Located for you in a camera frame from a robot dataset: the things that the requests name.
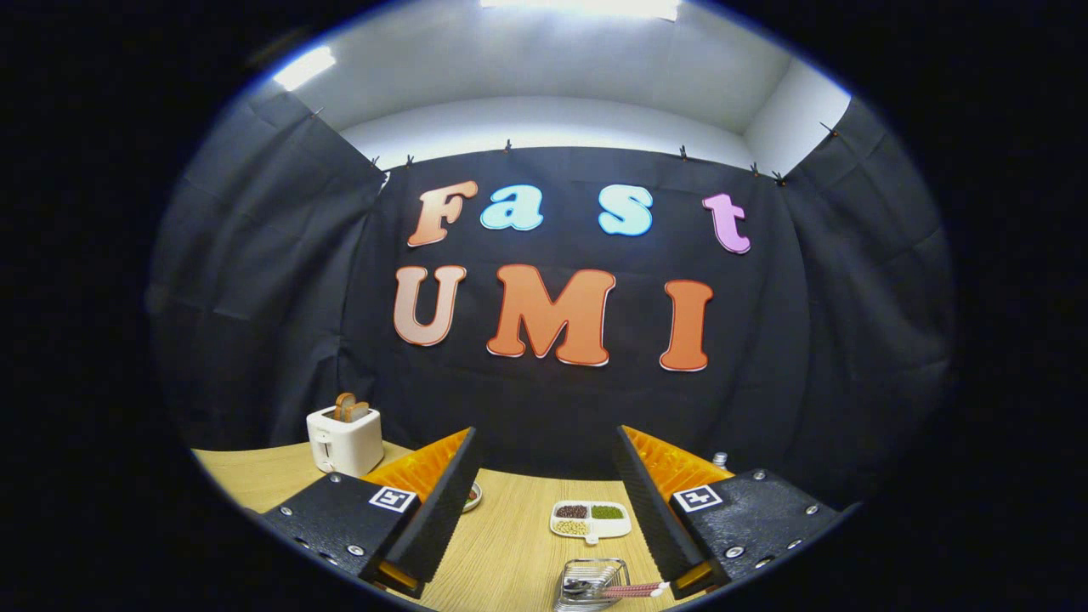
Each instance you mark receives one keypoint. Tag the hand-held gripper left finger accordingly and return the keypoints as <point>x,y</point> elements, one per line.
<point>446,501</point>

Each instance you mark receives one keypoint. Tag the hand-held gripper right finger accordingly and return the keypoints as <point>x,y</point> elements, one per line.
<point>650,501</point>

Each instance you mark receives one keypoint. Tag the grey food plate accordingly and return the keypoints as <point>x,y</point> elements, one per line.
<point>473,497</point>

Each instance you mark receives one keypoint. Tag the green beans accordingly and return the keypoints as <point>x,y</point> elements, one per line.
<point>606,512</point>

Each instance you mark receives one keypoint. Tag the white divided dish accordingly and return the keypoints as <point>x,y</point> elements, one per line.
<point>608,529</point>

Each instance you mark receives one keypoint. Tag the dark red beans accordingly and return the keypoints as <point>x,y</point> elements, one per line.
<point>571,512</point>

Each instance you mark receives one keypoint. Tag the yellow beans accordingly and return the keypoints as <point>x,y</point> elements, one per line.
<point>571,527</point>

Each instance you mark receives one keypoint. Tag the white toaster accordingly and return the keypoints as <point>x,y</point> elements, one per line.
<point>348,446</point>

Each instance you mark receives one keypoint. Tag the brown toast slice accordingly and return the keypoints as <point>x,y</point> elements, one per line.
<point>359,411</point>
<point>342,406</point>

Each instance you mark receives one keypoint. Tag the small ceiling light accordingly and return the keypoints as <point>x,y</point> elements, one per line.
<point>304,68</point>

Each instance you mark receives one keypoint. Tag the wide ceiling light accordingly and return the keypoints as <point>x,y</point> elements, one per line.
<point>582,7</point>

